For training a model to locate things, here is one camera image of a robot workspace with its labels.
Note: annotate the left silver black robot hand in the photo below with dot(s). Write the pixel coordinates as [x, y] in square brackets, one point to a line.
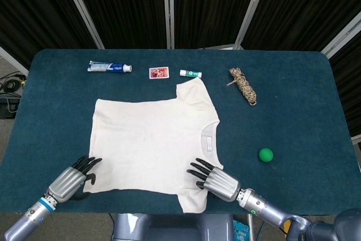
[66, 184]

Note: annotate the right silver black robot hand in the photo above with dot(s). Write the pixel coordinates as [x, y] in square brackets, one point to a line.
[222, 184]

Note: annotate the white T-shirt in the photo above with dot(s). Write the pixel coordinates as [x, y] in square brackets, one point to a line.
[146, 139]

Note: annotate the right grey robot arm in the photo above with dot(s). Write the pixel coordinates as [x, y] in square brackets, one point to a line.
[270, 210]

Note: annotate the teal plastic box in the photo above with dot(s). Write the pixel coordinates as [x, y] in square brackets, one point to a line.
[241, 231]

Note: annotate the metal table leg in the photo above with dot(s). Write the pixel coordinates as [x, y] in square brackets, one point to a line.
[250, 227]

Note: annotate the green ball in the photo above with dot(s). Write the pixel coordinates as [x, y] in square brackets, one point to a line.
[266, 155]

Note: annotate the grey robot torso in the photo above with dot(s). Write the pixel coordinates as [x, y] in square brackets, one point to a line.
[169, 229]

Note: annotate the grey floor equipment box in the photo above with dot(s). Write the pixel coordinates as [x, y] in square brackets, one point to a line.
[8, 108]

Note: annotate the green white glue stick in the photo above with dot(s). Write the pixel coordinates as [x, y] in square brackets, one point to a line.
[191, 73]

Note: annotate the blue white toothpaste tube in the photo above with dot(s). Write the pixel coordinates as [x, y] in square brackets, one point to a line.
[107, 67]

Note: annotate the red playing card box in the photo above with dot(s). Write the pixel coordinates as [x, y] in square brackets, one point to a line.
[159, 73]

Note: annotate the dark folding screen panel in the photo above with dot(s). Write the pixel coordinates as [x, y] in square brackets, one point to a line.
[304, 6]
[208, 6]
[34, 12]
[349, 69]
[121, 6]

